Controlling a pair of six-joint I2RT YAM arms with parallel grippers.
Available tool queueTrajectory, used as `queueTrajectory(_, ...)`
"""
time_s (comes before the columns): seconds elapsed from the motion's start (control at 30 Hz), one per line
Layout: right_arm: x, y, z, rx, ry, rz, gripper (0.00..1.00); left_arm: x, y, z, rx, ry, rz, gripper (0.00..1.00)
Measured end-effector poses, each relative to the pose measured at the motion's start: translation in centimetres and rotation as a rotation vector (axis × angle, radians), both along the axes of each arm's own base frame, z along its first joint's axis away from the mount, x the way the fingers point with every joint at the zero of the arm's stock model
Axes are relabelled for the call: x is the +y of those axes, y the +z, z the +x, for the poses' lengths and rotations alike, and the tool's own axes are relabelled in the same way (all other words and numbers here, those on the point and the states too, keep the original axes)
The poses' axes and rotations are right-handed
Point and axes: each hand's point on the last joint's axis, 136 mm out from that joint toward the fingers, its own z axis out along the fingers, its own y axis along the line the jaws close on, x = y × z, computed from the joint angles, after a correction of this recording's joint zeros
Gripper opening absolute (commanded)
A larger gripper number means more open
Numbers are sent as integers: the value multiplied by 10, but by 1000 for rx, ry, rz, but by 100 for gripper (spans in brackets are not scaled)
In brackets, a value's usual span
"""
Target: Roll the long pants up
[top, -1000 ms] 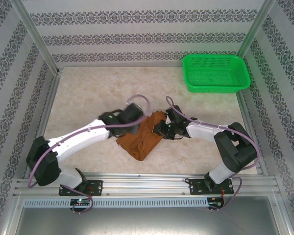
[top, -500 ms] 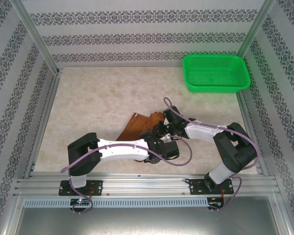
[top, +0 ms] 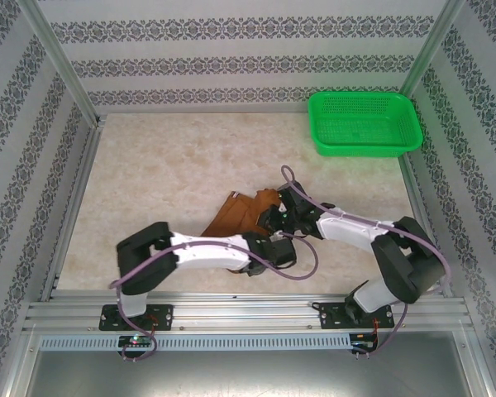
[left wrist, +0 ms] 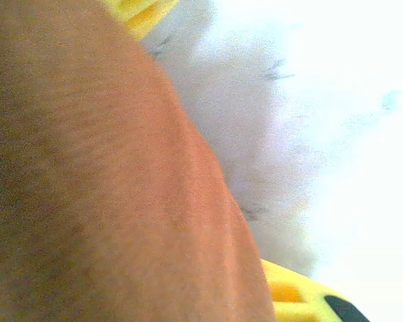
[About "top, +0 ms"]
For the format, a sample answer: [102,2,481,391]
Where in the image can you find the brown long pants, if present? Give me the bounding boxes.
[201,188,283,239]

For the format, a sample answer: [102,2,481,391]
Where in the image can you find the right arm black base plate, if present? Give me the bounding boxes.
[317,301,396,331]

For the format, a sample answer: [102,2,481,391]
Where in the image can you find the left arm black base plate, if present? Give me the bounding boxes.
[98,304,175,332]

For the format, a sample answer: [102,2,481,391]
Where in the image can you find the thin black cable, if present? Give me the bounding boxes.
[311,299,348,311]

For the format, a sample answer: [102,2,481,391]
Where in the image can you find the aluminium rear rail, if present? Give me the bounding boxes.
[97,103,311,117]

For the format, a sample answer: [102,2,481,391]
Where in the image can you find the aluminium front beam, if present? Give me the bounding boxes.
[22,292,476,334]

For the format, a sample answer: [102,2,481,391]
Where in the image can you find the aluminium side rail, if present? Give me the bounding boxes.
[400,156,454,297]
[39,117,107,303]

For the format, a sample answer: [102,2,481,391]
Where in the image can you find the aluminium frame post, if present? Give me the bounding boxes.
[22,0,107,125]
[398,0,468,100]

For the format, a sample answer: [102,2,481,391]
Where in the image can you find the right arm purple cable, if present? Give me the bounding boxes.
[279,165,450,361]

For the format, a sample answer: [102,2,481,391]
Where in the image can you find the green plastic mesh basket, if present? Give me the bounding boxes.
[308,93,423,160]

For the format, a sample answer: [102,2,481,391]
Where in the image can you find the grey sheet metal panel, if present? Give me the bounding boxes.
[7,349,491,397]

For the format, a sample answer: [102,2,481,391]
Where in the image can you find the perforated metal cable duct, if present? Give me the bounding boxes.
[39,333,352,352]

